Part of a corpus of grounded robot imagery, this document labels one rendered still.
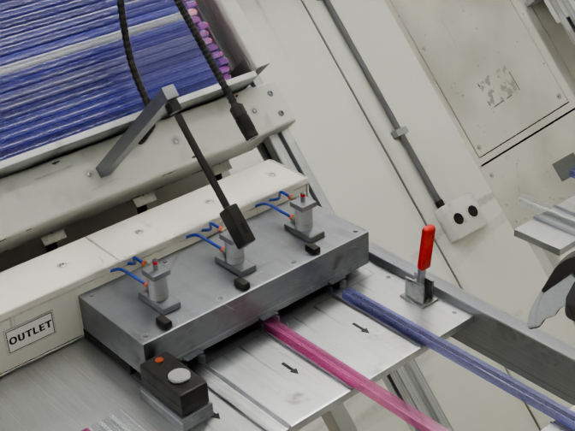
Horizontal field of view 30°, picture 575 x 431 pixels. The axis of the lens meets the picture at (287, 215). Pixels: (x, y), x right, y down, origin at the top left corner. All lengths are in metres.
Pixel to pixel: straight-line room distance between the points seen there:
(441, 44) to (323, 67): 1.27
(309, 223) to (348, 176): 2.07
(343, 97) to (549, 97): 1.46
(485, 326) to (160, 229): 0.41
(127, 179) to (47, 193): 0.11
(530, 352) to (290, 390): 0.28
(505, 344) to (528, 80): 0.96
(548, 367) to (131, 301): 0.48
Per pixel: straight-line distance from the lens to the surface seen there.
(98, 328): 1.25
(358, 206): 3.37
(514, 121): 2.21
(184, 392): 1.12
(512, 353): 1.28
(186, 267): 1.29
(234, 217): 1.13
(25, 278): 1.28
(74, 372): 1.25
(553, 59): 2.11
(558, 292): 1.03
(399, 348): 1.24
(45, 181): 1.33
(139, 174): 1.37
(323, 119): 3.43
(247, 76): 1.46
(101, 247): 1.31
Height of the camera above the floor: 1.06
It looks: 5 degrees up
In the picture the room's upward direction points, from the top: 28 degrees counter-clockwise
